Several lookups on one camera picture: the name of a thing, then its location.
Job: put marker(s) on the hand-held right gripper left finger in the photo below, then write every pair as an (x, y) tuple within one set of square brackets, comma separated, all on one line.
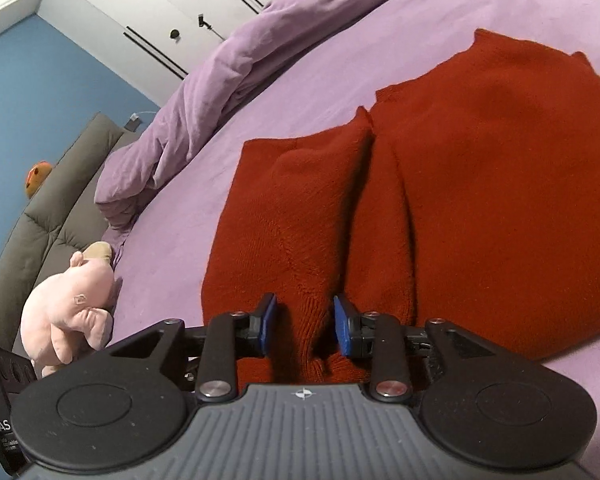
[(269, 327)]

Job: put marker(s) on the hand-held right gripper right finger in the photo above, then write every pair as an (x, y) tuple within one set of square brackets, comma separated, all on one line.
[(342, 327)]

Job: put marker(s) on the red knit cardigan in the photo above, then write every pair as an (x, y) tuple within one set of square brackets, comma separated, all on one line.
[(455, 185)]

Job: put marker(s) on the pink plush toy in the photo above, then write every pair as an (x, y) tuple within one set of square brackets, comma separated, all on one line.
[(75, 310)]

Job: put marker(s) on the beige plush toy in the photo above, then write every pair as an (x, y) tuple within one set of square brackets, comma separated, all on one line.
[(100, 251)]

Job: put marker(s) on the orange plush toy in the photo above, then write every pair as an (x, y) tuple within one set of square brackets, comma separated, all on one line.
[(39, 178)]

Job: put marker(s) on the purple duvet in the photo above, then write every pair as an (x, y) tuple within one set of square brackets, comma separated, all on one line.
[(220, 85)]

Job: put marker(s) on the white wardrobe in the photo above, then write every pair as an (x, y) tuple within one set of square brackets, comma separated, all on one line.
[(180, 10)]

